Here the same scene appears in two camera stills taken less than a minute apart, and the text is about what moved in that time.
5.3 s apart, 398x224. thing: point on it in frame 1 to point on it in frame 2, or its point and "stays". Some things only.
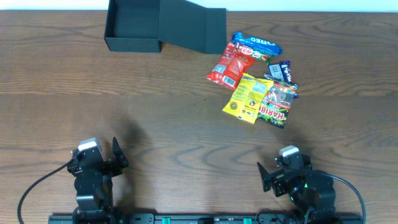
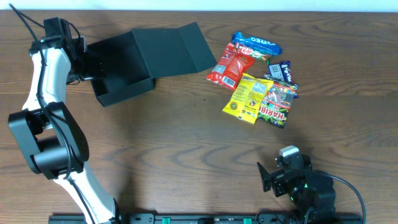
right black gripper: [278, 179] stays
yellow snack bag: [246, 101] stays
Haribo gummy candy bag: [275, 105] stays
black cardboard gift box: [140, 25] to [127, 65]
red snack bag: [230, 67] stays
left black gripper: [101, 165] to [86, 64]
